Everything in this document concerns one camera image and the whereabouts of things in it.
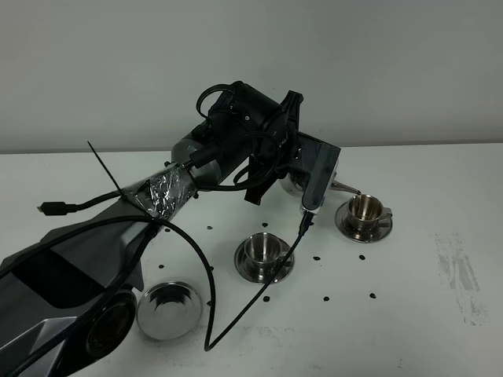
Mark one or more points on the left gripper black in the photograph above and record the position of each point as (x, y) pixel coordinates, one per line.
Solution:
(291, 143)

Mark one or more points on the stainless steel teapot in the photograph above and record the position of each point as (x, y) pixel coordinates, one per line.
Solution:
(293, 185)

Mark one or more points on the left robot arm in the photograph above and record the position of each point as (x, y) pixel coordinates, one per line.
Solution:
(68, 300)

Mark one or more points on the steel teapot coaster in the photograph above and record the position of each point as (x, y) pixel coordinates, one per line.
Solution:
(169, 310)

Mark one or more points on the near steel teacup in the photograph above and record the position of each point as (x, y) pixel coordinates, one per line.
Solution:
(264, 251)

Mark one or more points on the steel teacup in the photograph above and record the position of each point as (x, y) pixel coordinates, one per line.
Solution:
(264, 251)
(366, 212)

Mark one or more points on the far steel teacup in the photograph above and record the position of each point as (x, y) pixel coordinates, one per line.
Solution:
(366, 212)

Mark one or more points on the near steel saucer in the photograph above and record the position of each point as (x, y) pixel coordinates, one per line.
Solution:
(261, 276)

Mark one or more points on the steel saucer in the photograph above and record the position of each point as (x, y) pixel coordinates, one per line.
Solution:
(261, 276)
(381, 231)

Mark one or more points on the far steel saucer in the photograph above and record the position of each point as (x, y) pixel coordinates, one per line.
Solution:
(381, 231)

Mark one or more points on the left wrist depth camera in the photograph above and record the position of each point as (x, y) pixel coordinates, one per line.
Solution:
(319, 161)

